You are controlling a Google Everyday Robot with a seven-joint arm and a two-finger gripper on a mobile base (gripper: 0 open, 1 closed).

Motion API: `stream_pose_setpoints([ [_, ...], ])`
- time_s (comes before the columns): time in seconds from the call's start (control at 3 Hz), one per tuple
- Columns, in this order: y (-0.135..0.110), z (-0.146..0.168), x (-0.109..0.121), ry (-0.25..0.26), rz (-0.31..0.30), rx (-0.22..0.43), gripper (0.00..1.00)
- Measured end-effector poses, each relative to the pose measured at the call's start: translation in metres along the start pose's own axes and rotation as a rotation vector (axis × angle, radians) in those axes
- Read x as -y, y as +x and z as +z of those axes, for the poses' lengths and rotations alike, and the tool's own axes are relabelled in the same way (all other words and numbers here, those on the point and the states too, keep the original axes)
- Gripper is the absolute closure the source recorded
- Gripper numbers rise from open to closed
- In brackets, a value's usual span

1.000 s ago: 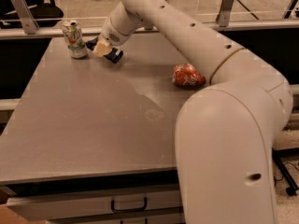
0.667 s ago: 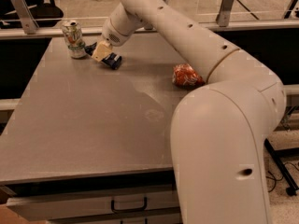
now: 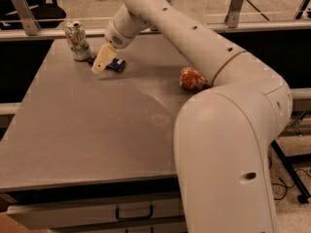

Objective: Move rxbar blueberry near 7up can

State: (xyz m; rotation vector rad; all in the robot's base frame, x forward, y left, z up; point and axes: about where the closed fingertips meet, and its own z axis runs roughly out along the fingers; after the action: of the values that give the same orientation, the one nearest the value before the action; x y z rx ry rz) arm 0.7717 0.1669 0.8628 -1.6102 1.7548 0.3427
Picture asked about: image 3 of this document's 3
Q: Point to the orange crushed soda can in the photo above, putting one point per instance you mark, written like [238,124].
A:
[191,79]

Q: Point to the lower grey drawer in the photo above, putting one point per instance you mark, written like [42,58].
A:
[172,224]

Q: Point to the left metal railing bracket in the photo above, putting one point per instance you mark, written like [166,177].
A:
[28,21]

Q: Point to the metal railing bracket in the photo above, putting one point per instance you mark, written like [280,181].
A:
[233,14]
[28,21]

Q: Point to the right metal railing bracket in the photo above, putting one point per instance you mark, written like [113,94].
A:
[233,14]

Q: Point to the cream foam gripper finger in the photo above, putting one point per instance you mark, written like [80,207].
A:
[104,57]

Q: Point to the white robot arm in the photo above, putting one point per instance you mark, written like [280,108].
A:
[222,134]

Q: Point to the grey drawer with black handle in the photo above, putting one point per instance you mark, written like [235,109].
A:
[96,211]

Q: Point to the blue rxbar blueberry wrapper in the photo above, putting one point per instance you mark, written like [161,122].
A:
[117,65]

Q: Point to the black stand leg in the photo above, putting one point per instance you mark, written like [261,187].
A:
[288,162]

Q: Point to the black office chair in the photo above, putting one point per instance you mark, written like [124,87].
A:
[47,12]

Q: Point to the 7up soda can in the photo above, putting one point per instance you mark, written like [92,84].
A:
[76,38]

